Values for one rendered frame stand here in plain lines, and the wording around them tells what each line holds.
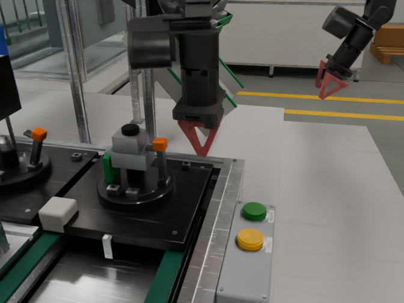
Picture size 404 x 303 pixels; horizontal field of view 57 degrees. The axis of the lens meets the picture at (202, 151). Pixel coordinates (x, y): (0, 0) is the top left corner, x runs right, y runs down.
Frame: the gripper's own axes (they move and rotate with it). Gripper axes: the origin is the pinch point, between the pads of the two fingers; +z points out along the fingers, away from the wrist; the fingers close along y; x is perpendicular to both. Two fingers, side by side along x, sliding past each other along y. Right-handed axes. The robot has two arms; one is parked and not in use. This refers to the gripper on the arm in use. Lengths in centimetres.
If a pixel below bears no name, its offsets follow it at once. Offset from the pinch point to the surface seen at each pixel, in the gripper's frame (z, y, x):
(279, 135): 21, -50, 13
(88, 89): 20, -78, -64
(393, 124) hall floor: 113, -274, 115
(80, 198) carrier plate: 8.3, 5.5, -20.8
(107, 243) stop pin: 9.6, 13.9, -12.2
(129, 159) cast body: 1.1, 2.8, -11.8
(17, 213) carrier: 8.0, 11.3, -29.1
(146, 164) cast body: 1.8, 2.7, -9.0
